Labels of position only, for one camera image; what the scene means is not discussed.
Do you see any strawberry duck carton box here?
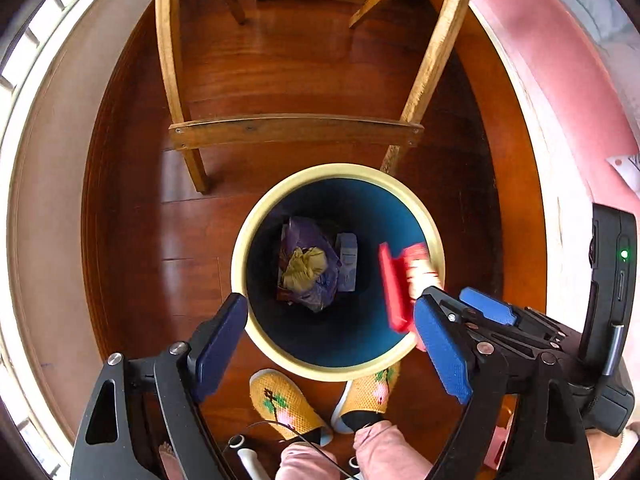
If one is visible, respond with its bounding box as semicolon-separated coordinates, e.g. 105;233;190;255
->
378;243;442;352

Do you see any purple plastic bag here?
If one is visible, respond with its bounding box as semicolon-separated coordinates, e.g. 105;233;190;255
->
277;217;342;313

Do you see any yellow paper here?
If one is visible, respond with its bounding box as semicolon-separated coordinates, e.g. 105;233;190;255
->
282;247;328;294

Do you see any yellow rim blue trash bin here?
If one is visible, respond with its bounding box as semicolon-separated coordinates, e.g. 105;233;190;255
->
231;164;446;382

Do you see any left yellow embroidered slipper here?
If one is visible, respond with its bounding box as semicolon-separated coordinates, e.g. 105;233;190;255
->
248;368;333;448

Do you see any yellow embroidered slipper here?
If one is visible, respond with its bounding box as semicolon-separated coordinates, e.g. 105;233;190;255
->
331;362;400;434
248;368;333;448

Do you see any right yellow embroidered slipper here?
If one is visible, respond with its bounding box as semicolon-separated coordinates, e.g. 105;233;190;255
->
331;362;400;434

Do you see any right pink trouser leg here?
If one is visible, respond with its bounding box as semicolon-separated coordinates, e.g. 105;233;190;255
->
354;420;433;479

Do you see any pink trouser leg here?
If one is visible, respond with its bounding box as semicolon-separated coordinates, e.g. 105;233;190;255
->
274;442;341;480
354;420;433;479

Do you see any left pink trouser leg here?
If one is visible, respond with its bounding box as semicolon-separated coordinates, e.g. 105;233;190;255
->
274;442;341;480

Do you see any small white box in bin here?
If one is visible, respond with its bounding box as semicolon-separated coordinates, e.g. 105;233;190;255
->
336;233;358;292

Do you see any pink bed sheet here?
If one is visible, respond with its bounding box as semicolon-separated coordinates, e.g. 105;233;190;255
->
473;0;639;214

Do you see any black cable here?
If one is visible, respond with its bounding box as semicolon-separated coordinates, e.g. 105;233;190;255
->
221;419;362;480

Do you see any black camera device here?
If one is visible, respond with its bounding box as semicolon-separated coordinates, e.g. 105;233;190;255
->
579;204;638;377

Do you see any window with dark frame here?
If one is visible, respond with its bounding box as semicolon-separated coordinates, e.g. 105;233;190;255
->
1;0;96;479

